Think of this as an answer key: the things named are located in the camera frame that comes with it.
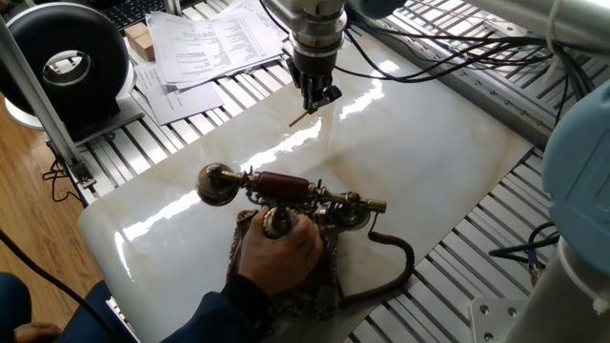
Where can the thin wooden stick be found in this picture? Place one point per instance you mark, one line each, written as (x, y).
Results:
(297, 119)

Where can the silver robot mounting plate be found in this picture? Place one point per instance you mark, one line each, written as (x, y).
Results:
(493, 319)

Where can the person's bare hand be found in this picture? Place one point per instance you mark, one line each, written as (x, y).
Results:
(281, 259)

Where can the dark blue trouser leg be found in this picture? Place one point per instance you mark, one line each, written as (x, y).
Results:
(14, 300)

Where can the white marble pattern board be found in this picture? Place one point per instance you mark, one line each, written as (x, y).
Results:
(405, 157)

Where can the forearm in dark blue sleeve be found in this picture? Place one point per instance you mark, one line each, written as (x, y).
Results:
(209, 319)

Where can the red brass rotary phone base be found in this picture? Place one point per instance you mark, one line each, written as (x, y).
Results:
(324, 290)

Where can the aluminium frame beam with bracket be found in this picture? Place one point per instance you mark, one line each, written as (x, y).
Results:
(38, 100)

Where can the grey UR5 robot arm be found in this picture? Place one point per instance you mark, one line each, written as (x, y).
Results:
(576, 167)

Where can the brass and red phone handset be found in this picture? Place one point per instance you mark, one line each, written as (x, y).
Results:
(283, 187)

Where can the small wooden block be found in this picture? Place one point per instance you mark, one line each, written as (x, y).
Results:
(136, 31)
(145, 47)

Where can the stack of printed papers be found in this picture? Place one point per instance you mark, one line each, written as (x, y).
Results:
(214, 43)

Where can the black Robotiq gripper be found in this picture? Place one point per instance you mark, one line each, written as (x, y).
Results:
(317, 64)

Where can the black computer keyboard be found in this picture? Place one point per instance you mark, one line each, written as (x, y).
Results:
(133, 9)

